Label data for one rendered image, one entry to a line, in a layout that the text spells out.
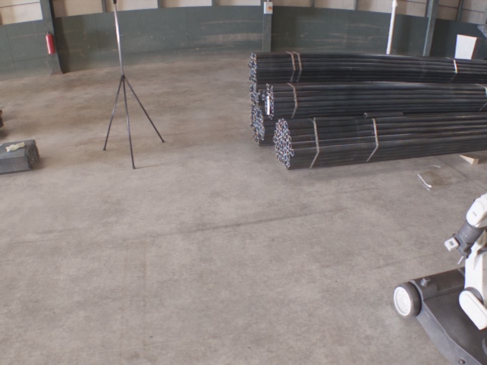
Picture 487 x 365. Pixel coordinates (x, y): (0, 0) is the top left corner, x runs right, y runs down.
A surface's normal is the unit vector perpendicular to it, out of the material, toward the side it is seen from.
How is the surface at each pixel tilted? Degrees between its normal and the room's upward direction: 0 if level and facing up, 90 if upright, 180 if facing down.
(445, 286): 0
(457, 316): 0
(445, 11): 90
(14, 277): 0
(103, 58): 90
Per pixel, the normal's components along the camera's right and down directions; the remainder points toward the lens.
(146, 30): 0.22, 0.48
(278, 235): 0.00, -0.87
